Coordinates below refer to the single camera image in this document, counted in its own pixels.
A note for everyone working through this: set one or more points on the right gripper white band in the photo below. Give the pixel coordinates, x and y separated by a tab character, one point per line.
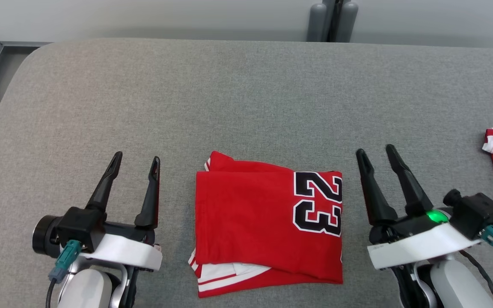
417	246

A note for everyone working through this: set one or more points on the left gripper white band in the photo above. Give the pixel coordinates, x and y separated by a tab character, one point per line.
126	250

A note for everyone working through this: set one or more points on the red white basketball jersey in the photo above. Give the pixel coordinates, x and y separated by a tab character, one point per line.
246	222

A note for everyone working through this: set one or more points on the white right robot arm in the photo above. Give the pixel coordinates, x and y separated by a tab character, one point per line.
456	282

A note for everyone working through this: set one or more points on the grey fabric sofa cushion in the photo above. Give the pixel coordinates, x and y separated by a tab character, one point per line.
246	94

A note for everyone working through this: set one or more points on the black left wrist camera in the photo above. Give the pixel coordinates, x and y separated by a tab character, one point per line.
79	226

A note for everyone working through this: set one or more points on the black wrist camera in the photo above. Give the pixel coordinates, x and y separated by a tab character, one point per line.
79	226
479	214

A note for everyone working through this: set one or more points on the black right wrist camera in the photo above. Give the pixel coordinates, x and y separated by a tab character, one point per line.
479	214

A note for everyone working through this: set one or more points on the teal left camera connector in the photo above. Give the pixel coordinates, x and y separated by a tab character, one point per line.
66	261

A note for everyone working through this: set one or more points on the grey cylinder post foot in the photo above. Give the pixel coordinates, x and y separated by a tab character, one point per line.
348	21
317	23

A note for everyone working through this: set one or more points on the grey metal partition post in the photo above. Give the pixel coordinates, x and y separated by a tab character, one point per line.
330	13

